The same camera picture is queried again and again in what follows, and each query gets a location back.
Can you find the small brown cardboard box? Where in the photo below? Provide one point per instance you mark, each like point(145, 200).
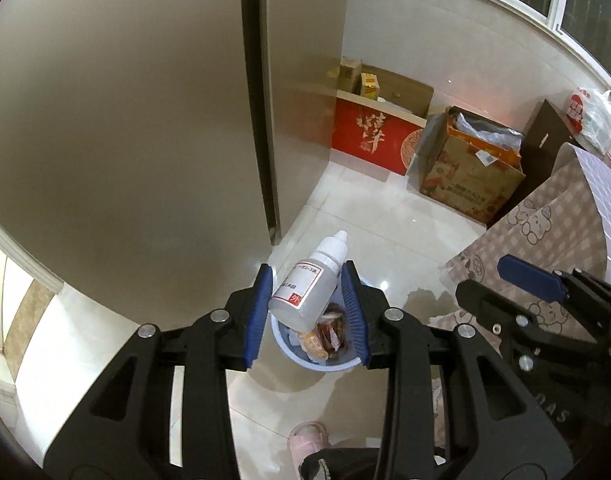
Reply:
point(350, 75)

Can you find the champagne gold refrigerator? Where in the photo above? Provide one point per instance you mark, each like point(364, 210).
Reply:
point(110, 110)

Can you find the yellow carton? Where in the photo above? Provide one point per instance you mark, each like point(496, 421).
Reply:
point(369, 86)

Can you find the purple checkered tablecloth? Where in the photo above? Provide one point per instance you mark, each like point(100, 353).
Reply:
point(610, 200)

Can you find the pink slipper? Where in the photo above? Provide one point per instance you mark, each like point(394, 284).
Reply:
point(308, 437)

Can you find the fruit printed cardboard box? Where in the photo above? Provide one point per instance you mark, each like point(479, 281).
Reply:
point(465, 180)

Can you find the white plastic bag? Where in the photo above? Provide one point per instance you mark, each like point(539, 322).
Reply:
point(595, 120)

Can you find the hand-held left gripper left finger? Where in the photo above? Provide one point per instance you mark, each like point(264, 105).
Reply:
point(259, 315)

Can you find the grey plastic bag liner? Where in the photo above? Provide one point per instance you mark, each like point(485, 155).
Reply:
point(485, 130)

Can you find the light blue trash bin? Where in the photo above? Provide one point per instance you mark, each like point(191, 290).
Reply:
point(315, 364)

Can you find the pink bear printed cloth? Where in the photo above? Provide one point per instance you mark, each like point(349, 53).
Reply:
point(535, 220)

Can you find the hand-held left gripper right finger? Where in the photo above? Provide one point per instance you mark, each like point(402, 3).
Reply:
point(356, 315)

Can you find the white dropper bottle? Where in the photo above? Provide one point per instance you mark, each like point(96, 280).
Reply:
point(305, 290)

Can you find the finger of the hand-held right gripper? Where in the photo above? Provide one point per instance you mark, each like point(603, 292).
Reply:
point(485, 302)
point(530, 272)

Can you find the red brown snack packet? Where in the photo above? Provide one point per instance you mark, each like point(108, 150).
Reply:
point(330, 332)

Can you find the red printed cardboard box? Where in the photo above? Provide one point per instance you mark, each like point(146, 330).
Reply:
point(370, 130)

